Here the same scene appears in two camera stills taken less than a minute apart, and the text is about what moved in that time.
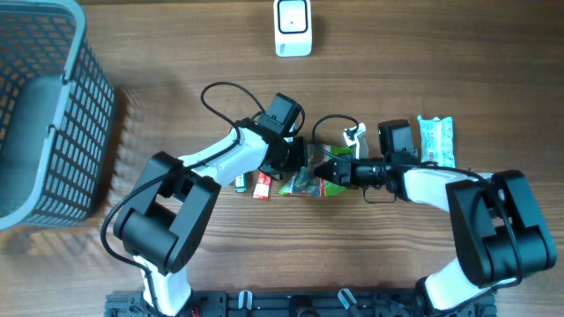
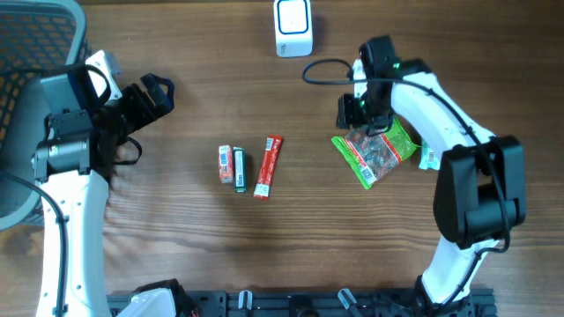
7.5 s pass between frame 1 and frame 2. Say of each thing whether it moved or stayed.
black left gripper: moved
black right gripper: moved
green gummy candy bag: moved
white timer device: stayed
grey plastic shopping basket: stayed
